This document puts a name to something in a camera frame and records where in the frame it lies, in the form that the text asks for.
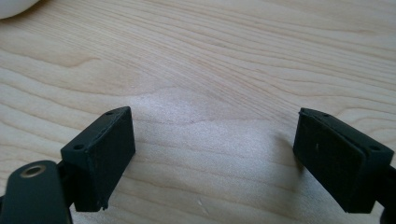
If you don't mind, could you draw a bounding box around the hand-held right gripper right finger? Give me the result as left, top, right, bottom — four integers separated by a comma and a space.
292, 107, 395, 215

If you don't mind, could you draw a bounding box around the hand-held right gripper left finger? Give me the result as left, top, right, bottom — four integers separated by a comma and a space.
57, 105, 136, 213

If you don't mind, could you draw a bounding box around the white plastic bin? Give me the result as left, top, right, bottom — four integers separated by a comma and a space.
0, 0, 41, 21

